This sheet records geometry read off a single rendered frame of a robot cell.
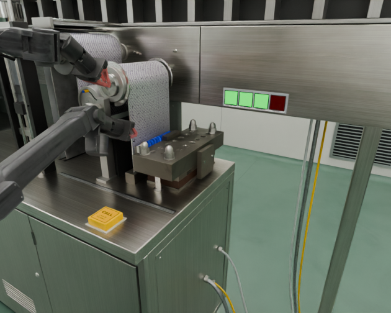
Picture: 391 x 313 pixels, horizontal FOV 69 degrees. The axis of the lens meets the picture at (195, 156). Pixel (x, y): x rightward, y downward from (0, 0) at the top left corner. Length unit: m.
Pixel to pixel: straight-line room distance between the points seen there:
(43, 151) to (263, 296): 1.54
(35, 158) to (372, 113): 0.94
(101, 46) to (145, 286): 0.88
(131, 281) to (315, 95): 0.82
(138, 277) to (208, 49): 0.83
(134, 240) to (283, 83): 0.71
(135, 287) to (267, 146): 3.01
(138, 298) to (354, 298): 1.44
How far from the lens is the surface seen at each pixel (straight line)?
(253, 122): 3.65
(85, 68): 0.89
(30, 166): 0.64
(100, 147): 0.86
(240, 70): 1.11
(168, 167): 0.90
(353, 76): 1.04
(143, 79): 1.04
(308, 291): 2.00
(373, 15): 1.04
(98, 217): 0.87
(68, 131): 0.74
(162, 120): 1.15
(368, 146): 1.25
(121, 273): 0.91
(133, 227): 0.84
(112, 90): 0.99
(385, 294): 2.19
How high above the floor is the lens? 1.40
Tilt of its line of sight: 23 degrees down
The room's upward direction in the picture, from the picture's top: 1 degrees clockwise
